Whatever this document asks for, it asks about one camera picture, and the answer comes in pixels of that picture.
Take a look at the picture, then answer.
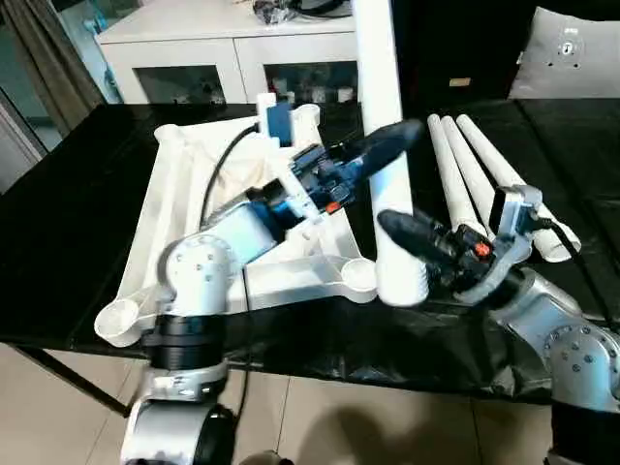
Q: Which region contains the black cabinet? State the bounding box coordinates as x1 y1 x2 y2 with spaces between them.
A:
392 0 539 103

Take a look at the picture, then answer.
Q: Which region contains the white plastic table top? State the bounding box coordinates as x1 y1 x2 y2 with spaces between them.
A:
94 102 379 348

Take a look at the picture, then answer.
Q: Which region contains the grey curtain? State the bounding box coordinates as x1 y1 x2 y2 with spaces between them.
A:
0 0 108 190

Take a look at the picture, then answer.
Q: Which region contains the white cabinet with glass doors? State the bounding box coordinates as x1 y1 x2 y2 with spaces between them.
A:
97 5 364 108

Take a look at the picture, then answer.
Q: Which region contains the white plastic table leg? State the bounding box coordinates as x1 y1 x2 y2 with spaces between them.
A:
426 114 483 238
455 114 582 264
441 116 510 229
351 0 430 308

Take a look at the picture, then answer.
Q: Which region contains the grey cushion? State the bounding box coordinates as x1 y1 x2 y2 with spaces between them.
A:
509 5 620 101

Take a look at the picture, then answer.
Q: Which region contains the black work mat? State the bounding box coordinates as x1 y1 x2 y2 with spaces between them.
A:
0 97 620 403

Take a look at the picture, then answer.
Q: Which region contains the black metal bench leg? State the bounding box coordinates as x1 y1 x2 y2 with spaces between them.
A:
15 344 132 418

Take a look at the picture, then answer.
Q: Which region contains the dark gear on cabinet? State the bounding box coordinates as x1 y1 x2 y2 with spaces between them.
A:
252 0 350 22

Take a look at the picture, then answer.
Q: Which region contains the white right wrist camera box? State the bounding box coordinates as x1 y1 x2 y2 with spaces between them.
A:
489 184 543 241

